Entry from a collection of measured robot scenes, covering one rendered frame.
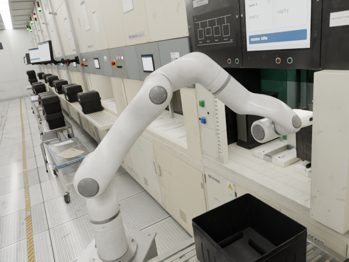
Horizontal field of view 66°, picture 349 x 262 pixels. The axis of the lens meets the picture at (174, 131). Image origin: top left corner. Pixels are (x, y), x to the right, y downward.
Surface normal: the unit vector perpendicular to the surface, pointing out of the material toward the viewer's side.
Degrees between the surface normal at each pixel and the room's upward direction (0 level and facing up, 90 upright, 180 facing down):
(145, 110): 118
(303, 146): 94
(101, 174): 75
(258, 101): 39
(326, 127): 90
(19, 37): 90
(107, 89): 90
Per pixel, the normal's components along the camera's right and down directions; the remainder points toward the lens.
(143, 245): -0.13, -0.94
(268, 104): -0.22, -0.47
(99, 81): 0.49, 0.22
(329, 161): -0.86, 0.26
